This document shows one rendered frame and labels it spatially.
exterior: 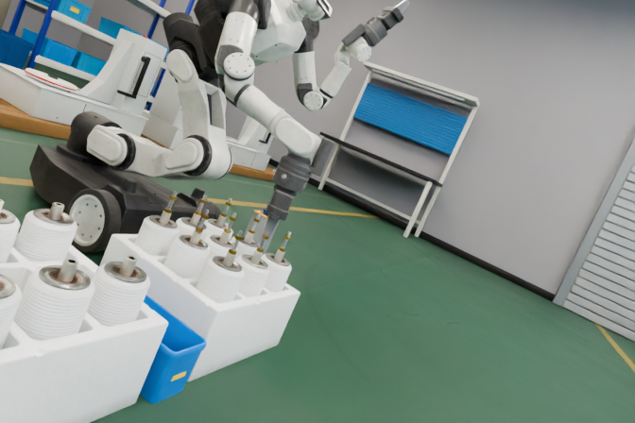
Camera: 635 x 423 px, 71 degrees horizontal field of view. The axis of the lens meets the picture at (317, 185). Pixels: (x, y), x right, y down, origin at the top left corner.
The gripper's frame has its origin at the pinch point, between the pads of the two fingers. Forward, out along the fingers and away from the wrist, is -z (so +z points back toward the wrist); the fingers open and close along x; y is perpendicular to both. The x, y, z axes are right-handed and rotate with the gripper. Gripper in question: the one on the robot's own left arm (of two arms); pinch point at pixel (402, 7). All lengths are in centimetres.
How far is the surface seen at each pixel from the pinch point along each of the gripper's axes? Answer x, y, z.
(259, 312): 78, -11, 97
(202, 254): 73, 9, 97
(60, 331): 110, 32, 105
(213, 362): 88, -7, 110
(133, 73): -172, 40, 127
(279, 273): 67, -13, 90
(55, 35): -843, 159, 319
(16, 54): -361, 120, 236
